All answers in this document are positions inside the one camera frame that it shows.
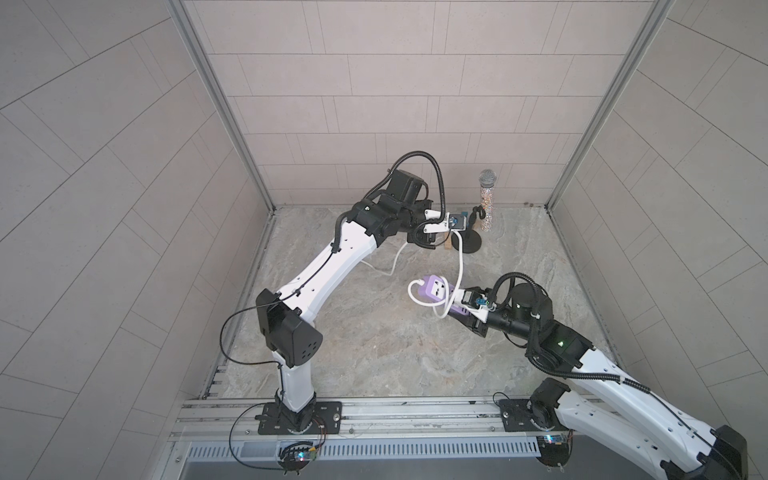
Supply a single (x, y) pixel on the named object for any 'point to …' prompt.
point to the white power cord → (439, 306)
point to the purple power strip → (435, 288)
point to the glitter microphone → (487, 179)
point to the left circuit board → (294, 456)
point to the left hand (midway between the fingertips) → (444, 215)
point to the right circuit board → (555, 449)
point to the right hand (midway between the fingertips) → (451, 301)
